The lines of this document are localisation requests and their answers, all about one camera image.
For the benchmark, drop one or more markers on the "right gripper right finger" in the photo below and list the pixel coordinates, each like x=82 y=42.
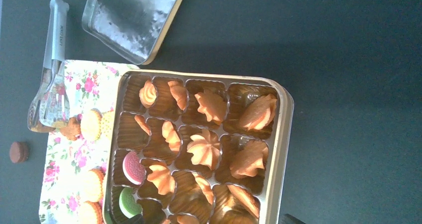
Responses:
x=289 y=219

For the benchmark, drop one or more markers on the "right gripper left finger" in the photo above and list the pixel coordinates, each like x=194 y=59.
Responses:
x=137 y=219

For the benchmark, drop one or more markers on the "green sandwich cookie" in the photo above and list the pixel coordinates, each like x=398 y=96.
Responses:
x=127 y=203

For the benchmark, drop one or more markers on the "pink sandwich cookie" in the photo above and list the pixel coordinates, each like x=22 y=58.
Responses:
x=133 y=170

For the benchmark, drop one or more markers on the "silver tin lid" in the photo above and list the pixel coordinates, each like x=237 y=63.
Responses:
x=134 y=29

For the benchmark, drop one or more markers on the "white handled metal tongs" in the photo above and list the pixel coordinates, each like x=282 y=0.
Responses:
x=50 y=109

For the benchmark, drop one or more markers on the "brown round chocolate cookie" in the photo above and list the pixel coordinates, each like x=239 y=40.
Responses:
x=19 y=152

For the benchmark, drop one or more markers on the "gold cookie tin box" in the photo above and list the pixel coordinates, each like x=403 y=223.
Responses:
x=214 y=147

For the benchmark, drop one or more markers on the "floral cookie tray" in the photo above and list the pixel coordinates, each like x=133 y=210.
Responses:
x=89 y=86

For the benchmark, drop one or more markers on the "yellow round biscuit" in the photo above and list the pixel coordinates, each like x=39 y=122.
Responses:
x=91 y=125

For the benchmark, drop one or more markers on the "brown flower cookie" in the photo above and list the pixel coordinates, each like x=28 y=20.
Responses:
x=73 y=130

